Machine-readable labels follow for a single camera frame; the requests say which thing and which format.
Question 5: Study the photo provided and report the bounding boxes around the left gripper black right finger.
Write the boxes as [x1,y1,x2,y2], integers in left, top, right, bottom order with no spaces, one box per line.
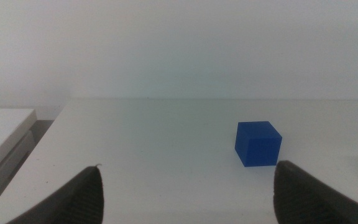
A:
[273,160,358,224]

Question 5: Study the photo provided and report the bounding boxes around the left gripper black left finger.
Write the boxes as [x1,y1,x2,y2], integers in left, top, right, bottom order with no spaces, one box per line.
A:
[6,164,106,224]

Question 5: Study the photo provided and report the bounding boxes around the blue cube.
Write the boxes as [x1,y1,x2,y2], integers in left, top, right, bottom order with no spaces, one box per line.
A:
[234,121,283,168]

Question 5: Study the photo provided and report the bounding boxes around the white side cabinet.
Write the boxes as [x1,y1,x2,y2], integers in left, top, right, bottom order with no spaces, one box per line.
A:
[0,108,39,215]

